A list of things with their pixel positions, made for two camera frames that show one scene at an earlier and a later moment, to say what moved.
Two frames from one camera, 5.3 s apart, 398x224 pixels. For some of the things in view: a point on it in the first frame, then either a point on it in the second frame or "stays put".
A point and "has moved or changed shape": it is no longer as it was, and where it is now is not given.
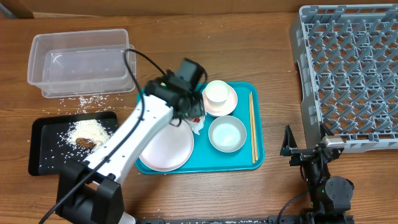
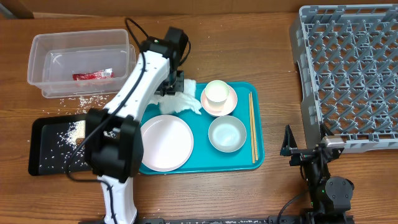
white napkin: x=196 y=127 has moved or changed shape
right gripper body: x=311 y=168 stays put
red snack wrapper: x=195 y=119 → x=105 y=73
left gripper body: x=196 y=107 → x=175 y=81
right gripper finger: x=289 y=142 stays put
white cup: x=217 y=92 stays put
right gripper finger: x=324 y=131 stays put
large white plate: x=170 y=149 stays put
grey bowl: x=227 y=134 stays put
